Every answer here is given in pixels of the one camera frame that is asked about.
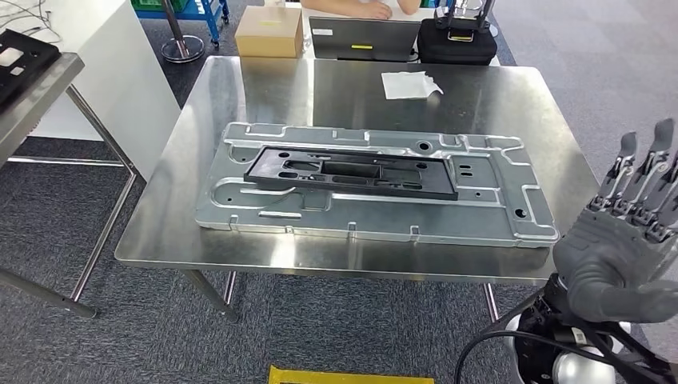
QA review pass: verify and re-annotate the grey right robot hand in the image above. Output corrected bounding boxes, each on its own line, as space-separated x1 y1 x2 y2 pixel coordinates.
552 117 678 324

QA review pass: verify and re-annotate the person's right hand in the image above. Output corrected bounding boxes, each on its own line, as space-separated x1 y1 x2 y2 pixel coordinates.
359 1 393 21

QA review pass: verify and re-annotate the black plastic plate bracket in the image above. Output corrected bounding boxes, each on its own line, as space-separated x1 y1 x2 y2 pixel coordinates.
0 29 62 107
243 146 459 202

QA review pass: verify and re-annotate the steel workbench table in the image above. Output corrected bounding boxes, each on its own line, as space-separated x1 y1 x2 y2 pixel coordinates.
114 55 602 324

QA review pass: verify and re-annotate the grey laptop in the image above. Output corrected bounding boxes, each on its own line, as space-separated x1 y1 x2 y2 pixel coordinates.
309 16 423 63

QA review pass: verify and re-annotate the white paper sheet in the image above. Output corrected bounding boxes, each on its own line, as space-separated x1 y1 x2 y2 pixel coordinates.
381 70 445 101

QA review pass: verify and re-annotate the black equipment bag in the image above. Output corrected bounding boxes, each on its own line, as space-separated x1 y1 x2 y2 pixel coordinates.
417 0 499 66

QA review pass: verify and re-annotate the brown cardboard box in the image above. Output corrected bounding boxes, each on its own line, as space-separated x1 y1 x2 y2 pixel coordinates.
234 5 305 58

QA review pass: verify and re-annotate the stamped grey metal panel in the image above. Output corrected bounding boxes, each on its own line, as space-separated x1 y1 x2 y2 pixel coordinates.
194 122 561 249

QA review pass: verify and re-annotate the green plastic bin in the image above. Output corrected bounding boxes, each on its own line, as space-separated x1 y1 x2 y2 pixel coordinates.
131 0 190 13

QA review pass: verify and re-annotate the yellow floor tape square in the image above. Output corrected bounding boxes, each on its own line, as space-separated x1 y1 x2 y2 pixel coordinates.
268 364 436 384

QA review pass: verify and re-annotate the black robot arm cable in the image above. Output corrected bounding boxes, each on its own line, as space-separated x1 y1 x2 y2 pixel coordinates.
453 288 636 384

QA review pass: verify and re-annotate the chrome stanchion post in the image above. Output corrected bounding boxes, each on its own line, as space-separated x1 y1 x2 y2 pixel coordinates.
160 0 206 63

